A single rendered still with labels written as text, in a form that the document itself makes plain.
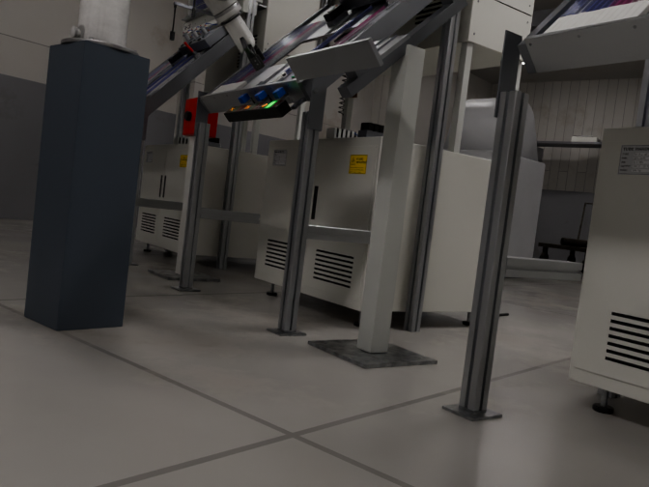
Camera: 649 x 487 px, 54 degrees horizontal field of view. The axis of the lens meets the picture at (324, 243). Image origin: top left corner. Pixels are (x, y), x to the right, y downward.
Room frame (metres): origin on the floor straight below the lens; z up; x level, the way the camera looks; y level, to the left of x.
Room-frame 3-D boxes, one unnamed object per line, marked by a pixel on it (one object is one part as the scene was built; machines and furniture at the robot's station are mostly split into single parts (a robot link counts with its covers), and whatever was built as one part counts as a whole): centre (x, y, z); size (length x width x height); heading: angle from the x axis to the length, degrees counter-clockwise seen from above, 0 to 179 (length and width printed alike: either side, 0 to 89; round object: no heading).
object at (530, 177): (5.28, -1.28, 0.72); 0.79 x 0.65 x 1.43; 139
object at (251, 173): (3.55, 0.79, 0.66); 1.01 x 0.73 x 1.31; 126
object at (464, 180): (2.49, -0.20, 0.31); 0.70 x 0.65 x 0.62; 36
